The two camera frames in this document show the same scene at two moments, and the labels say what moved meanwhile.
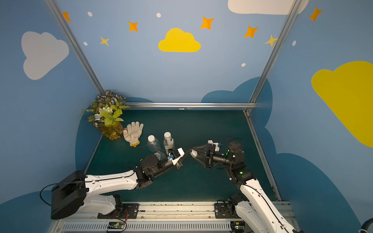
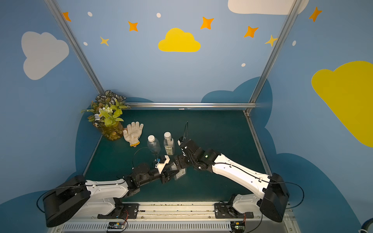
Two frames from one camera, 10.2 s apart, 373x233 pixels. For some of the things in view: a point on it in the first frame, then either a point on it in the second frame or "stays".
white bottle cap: x=167 y=136 stays
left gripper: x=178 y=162 -> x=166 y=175
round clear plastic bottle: x=153 y=144 stays
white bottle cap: x=151 y=138 stays
